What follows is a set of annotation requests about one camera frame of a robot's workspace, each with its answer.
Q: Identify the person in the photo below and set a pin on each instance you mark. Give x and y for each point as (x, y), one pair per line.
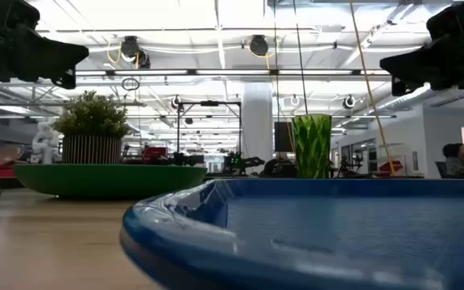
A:
(455, 157)

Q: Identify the green faceted plastic cup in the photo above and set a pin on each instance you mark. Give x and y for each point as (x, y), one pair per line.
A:
(311, 147)

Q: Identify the red tool cart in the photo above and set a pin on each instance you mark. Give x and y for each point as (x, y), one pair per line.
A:
(155, 155)

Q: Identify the red work surface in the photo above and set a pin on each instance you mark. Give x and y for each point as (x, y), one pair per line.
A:
(5, 173)

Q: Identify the black metal frame rig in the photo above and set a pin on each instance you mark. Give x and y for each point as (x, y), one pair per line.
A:
(210, 103)

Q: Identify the black monitor on stand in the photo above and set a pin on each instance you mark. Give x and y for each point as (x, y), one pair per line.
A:
(283, 137)

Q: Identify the striped ribbed plant pot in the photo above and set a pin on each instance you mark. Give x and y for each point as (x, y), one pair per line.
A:
(92, 150)

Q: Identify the white robot figure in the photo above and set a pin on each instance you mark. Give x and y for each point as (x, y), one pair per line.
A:
(46, 141)

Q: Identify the blue plastic tray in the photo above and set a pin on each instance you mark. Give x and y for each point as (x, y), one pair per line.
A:
(336, 233)

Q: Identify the green artificial plant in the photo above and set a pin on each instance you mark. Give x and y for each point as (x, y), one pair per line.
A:
(91, 114)

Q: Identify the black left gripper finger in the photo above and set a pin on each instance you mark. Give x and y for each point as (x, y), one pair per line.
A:
(66, 79)
(50, 56)

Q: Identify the green round plate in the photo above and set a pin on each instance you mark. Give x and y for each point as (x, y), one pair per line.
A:
(107, 179)

